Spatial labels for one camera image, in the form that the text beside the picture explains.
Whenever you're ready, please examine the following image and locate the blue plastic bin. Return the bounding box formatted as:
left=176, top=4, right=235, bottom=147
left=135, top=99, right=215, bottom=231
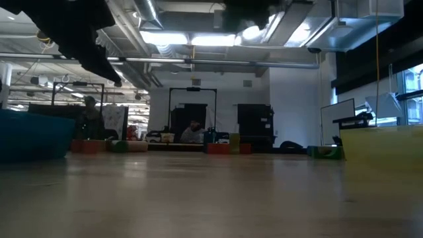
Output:
left=0, top=110, right=76, bottom=163

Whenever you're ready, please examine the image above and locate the white printed cloth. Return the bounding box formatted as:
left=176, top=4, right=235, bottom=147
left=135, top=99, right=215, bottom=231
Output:
left=101, top=104, right=129, bottom=140

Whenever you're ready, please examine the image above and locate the bright ceiling light panel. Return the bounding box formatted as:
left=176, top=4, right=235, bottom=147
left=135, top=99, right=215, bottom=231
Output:
left=190, top=34, right=237, bottom=47
left=140, top=31, right=189, bottom=46

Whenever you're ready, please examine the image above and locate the silver ventilation duct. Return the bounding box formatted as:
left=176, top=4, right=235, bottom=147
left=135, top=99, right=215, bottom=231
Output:
left=307, top=0, right=406, bottom=53

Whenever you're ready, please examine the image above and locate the black backdrop panel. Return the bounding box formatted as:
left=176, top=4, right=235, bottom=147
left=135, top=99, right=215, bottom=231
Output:
left=171, top=103, right=208, bottom=141

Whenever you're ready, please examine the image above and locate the light green wooden block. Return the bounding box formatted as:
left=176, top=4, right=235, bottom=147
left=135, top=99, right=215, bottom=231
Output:
left=228, top=132, right=241, bottom=155

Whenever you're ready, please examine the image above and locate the green wooden cylinder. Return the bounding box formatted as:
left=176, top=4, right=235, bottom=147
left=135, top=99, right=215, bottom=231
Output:
left=110, top=140, right=129, bottom=154

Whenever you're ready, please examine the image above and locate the natural wooden block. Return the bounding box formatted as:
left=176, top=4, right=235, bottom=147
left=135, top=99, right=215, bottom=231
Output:
left=126, top=140, right=149, bottom=153

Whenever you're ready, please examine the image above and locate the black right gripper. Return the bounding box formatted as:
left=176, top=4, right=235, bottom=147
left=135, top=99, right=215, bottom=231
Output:
left=221, top=0, right=282, bottom=32

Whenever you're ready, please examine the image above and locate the yellow plastic bin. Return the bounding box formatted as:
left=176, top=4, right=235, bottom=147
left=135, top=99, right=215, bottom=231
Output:
left=340, top=124, right=423, bottom=171

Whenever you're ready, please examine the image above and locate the yellow hanging cable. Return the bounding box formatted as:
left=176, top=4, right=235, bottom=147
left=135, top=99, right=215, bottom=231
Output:
left=375, top=0, right=380, bottom=127

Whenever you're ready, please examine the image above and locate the round metal air duct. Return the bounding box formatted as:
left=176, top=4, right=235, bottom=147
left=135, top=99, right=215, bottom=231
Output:
left=132, top=0, right=165, bottom=30

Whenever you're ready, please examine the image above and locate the green wooden arch block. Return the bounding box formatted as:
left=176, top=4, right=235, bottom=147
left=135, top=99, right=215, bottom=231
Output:
left=312, top=145, right=344, bottom=161

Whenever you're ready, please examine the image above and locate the black cabinet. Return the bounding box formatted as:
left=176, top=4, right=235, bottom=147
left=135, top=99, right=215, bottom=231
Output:
left=237, top=103, right=276, bottom=148

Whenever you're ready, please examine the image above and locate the black bag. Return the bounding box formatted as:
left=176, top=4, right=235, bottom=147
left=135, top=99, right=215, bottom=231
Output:
left=280, top=140, right=305, bottom=153

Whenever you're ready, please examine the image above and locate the long ceiling pipe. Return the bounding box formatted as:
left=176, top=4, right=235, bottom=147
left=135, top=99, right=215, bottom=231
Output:
left=0, top=52, right=320, bottom=69

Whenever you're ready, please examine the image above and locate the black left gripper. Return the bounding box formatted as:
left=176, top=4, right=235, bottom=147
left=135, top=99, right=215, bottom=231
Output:
left=39, top=13, right=122, bottom=85

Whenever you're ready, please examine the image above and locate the whiteboard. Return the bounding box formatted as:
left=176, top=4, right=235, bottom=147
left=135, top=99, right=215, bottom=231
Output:
left=319, top=98, right=356, bottom=146

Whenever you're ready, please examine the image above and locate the window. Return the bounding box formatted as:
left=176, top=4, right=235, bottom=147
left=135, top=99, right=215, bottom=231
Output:
left=401, top=64, right=423, bottom=126

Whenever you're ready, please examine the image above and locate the person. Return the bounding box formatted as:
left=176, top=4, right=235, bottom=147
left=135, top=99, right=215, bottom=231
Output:
left=180, top=119, right=206, bottom=144
left=74, top=95, right=106, bottom=141

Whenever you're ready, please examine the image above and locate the black aluminium table frame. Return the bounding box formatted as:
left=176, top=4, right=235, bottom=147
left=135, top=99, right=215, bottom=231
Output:
left=147, top=144, right=311, bottom=155

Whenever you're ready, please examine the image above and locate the red background object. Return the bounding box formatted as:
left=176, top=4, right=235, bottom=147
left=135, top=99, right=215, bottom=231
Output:
left=126, top=124, right=139, bottom=141

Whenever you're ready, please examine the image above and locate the red wooden arch block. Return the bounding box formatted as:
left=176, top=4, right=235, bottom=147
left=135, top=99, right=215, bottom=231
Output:
left=70, top=139, right=99, bottom=155
left=207, top=143, right=231, bottom=155

